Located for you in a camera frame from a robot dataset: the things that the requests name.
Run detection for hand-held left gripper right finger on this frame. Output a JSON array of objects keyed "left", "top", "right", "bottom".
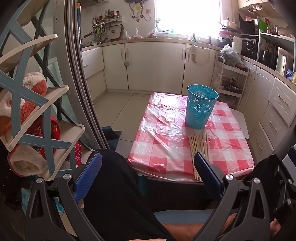
[{"left": 192, "top": 151, "right": 271, "bottom": 241}]

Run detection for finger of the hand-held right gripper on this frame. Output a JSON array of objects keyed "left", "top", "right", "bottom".
[
  {"left": 269, "top": 154, "right": 296, "bottom": 209},
  {"left": 284, "top": 144, "right": 296, "bottom": 166}
]

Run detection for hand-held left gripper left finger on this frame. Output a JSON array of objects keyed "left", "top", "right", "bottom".
[{"left": 24, "top": 151, "right": 104, "bottom": 241}]

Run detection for bundle of wooden chopsticks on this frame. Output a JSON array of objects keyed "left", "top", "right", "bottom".
[{"left": 188, "top": 132, "right": 209, "bottom": 182}]

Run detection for blue perforated plastic basket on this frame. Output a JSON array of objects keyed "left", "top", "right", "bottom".
[{"left": 184, "top": 84, "right": 219, "bottom": 130}]

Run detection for person's right hand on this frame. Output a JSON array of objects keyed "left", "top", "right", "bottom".
[{"left": 269, "top": 219, "right": 282, "bottom": 236}]

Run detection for person's left leg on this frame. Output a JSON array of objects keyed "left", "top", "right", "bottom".
[{"left": 83, "top": 148, "right": 177, "bottom": 241}]

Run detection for cream kitchen drawer cabinets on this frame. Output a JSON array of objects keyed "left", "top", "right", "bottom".
[{"left": 238, "top": 56, "right": 296, "bottom": 167}]

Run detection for dark blue box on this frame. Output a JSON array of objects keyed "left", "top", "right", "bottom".
[{"left": 100, "top": 126, "right": 122, "bottom": 149}]

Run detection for red white checked tablecloth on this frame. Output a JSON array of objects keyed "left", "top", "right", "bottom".
[{"left": 128, "top": 92, "right": 255, "bottom": 182}]

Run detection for red patterned slipper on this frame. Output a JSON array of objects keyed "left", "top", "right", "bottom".
[{"left": 35, "top": 116, "right": 61, "bottom": 149}]

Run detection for red slipper cream lining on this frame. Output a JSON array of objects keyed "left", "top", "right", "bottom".
[{"left": 7, "top": 139, "right": 82, "bottom": 178}]

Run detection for blue yellow carton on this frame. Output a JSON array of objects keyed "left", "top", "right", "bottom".
[{"left": 285, "top": 68, "right": 296, "bottom": 82}]

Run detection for dark lidded pan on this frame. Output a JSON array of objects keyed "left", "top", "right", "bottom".
[{"left": 220, "top": 77, "right": 243, "bottom": 93}]

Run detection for white trolley rack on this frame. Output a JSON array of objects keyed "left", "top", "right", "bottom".
[{"left": 211, "top": 56, "right": 250, "bottom": 109}]

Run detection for white electric water boiler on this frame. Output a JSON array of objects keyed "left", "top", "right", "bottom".
[{"left": 276, "top": 47, "right": 294, "bottom": 75}]

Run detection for black cooking pot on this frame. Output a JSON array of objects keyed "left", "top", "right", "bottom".
[{"left": 259, "top": 49, "right": 278, "bottom": 70}]

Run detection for red white fluffy slipper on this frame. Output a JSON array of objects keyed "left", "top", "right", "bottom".
[
  {"left": 0, "top": 89, "right": 40, "bottom": 136},
  {"left": 23, "top": 71, "right": 48, "bottom": 96}
]

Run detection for beige blue shoe rack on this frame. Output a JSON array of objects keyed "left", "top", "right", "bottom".
[{"left": 0, "top": 0, "right": 86, "bottom": 181}]

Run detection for bag of green vegetables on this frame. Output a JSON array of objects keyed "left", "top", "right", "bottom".
[{"left": 220, "top": 44, "right": 245, "bottom": 67}]

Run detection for metal appliance shelf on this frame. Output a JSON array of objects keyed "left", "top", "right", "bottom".
[{"left": 238, "top": 14, "right": 296, "bottom": 70}]

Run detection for white thermos jug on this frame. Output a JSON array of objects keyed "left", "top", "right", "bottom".
[{"left": 232, "top": 33, "right": 242, "bottom": 55}]

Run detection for cream kitchen door cabinets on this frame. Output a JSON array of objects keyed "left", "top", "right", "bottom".
[{"left": 81, "top": 38, "right": 219, "bottom": 102}]

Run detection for black microwave oven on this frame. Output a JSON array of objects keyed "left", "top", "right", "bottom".
[{"left": 239, "top": 18, "right": 259, "bottom": 35}]

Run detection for stacked cookware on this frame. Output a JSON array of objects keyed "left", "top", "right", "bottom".
[{"left": 218, "top": 19, "right": 238, "bottom": 39}]

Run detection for bright kitchen window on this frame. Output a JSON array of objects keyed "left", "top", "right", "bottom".
[{"left": 154, "top": 0, "right": 223, "bottom": 37}]

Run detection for grey sliding door frame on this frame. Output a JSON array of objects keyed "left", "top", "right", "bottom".
[{"left": 54, "top": 0, "right": 110, "bottom": 149}]

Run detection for wall utensil rack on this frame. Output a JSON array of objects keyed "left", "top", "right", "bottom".
[{"left": 91, "top": 9, "right": 123, "bottom": 43}]

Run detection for mop with orange blue handle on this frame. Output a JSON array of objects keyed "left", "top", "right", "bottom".
[{"left": 77, "top": 2, "right": 82, "bottom": 50}]

